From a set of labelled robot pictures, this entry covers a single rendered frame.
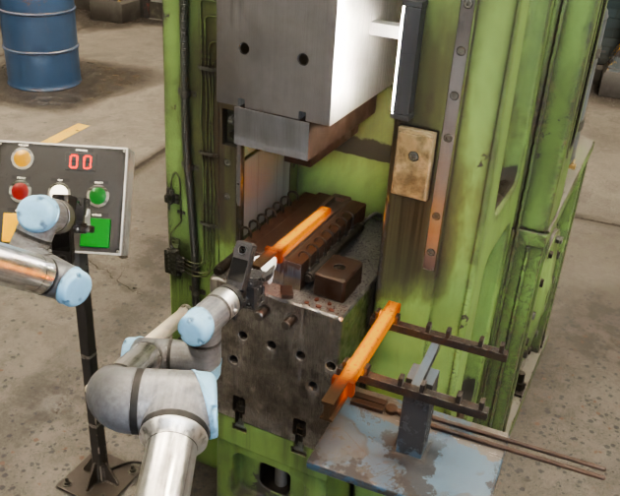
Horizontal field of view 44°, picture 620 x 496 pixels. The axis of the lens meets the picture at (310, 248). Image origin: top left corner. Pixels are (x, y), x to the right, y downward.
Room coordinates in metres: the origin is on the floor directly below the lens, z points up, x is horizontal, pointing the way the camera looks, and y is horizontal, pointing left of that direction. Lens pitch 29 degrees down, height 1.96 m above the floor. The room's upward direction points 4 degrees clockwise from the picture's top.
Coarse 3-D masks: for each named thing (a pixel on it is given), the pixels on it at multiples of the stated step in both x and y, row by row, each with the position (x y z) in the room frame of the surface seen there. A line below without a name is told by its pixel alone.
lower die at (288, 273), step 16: (304, 192) 2.13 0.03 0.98; (288, 208) 2.02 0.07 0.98; (304, 208) 2.00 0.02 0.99; (336, 208) 2.00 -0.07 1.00; (352, 208) 2.02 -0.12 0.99; (272, 224) 1.91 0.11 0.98; (288, 224) 1.89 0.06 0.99; (320, 224) 1.89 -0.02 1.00; (256, 240) 1.81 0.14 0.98; (272, 240) 1.80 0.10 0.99; (304, 240) 1.80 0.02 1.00; (320, 240) 1.81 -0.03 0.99; (336, 240) 1.87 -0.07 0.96; (288, 256) 1.71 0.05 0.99; (304, 256) 1.72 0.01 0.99; (320, 256) 1.78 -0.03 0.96; (288, 272) 1.69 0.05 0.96; (304, 272) 1.69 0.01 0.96
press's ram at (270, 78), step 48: (240, 0) 1.75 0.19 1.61; (288, 0) 1.70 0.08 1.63; (336, 0) 1.66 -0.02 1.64; (384, 0) 1.90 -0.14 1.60; (240, 48) 1.75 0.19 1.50; (288, 48) 1.70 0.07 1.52; (336, 48) 1.66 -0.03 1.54; (384, 48) 1.93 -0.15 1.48; (240, 96) 1.75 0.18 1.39; (288, 96) 1.70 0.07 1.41; (336, 96) 1.68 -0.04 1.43
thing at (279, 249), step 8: (320, 208) 1.97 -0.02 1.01; (328, 208) 1.98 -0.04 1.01; (312, 216) 1.92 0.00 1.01; (320, 216) 1.92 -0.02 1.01; (304, 224) 1.86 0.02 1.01; (312, 224) 1.87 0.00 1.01; (296, 232) 1.81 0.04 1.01; (304, 232) 1.83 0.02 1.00; (280, 240) 1.76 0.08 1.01; (288, 240) 1.76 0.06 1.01; (296, 240) 1.78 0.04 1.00; (272, 248) 1.70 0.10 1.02; (280, 248) 1.72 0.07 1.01; (288, 248) 1.74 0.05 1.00; (264, 256) 1.66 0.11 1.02; (272, 256) 1.66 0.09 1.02; (280, 256) 1.69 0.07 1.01; (256, 264) 1.62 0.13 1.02; (264, 264) 1.63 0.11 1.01
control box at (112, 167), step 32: (0, 160) 1.83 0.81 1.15; (32, 160) 1.83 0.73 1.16; (64, 160) 1.84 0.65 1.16; (96, 160) 1.84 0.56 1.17; (128, 160) 1.85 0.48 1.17; (0, 192) 1.79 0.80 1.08; (32, 192) 1.79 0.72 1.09; (128, 192) 1.83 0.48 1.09; (0, 224) 1.75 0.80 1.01; (128, 224) 1.81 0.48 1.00
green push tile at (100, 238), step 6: (96, 222) 1.75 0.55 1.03; (102, 222) 1.75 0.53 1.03; (108, 222) 1.75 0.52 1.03; (96, 228) 1.75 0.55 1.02; (102, 228) 1.75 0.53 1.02; (108, 228) 1.75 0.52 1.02; (84, 234) 1.74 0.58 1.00; (90, 234) 1.74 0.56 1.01; (96, 234) 1.74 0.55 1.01; (102, 234) 1.74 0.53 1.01; (108, 234) 1.74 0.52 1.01; (84, 240) 1.73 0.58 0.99; (90, 240) 1.73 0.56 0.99; (96, 240) 1.73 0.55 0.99; (102, 240) 1.73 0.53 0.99; (108, 240) 1.73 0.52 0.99; (84, 246) 1.72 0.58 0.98; (90, 246) 1.72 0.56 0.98; (96, 246) 1.72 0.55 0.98; (102, 246) 1.72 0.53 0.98; (108, 246) 1.73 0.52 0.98
